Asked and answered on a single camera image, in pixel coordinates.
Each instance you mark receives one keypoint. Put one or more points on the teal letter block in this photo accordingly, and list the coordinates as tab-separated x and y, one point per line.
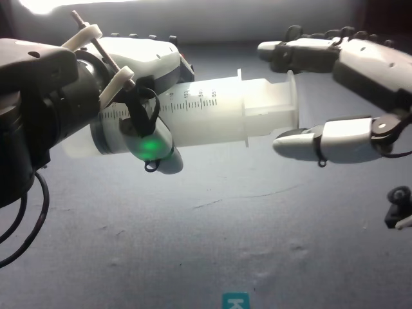
235	301

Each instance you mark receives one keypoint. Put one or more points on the large translucent plastic syringe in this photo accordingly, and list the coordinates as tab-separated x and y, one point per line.
219	116

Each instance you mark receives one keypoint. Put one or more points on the grey table cloth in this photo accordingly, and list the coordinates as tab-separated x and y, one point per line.
193	231

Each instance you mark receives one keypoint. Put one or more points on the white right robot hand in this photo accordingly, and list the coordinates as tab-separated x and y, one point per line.
363	61

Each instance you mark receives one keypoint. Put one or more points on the white backdrop board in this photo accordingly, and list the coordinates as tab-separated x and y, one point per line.
225	19

